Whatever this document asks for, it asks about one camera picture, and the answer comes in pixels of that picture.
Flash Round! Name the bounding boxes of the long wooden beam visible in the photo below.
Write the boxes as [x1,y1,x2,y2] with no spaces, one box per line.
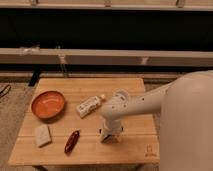
[0,48,213,67]

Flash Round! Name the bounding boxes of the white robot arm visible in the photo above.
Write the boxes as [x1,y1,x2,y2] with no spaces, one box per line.
[101,70,213,171]

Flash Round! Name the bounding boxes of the white sponge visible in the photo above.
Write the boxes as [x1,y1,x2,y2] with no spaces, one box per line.
[34,125,51,147]

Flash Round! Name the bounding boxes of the wooden table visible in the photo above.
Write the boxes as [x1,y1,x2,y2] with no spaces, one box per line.
[8,78,159,166]

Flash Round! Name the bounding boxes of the white small bottle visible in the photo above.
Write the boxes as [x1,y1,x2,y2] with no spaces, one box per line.
[76,94,106,118]

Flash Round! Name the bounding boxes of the black cable left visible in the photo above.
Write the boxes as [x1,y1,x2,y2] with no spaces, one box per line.
[0,83,12,98]

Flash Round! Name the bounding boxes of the dark red oblong object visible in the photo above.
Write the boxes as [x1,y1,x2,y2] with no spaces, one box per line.
[64,130,80,154]

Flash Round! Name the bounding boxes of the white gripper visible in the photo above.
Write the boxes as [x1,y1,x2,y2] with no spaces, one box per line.
[101,120,122,138]

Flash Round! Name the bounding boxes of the white plastic cup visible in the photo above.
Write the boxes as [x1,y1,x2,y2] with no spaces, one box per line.
[114,90,130,100]

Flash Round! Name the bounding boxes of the orange bowl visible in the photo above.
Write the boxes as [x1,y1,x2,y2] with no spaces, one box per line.
[31,91,65,119]

